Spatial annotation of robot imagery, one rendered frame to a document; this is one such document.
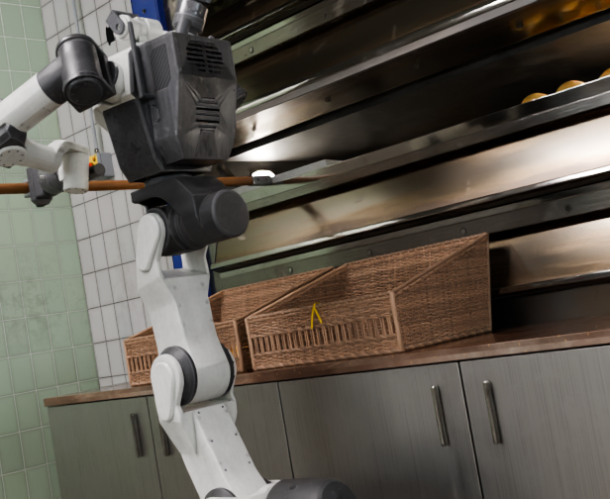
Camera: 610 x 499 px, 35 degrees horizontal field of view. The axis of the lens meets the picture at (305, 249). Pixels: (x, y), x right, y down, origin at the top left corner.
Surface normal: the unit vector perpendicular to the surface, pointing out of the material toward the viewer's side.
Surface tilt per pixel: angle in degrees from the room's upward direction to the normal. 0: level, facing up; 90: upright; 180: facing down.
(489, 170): 70
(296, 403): 90
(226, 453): 65
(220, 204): 90
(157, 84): 90
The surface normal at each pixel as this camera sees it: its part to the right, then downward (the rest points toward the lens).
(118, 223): -0.69, 0.07
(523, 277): -0.71, -0.27
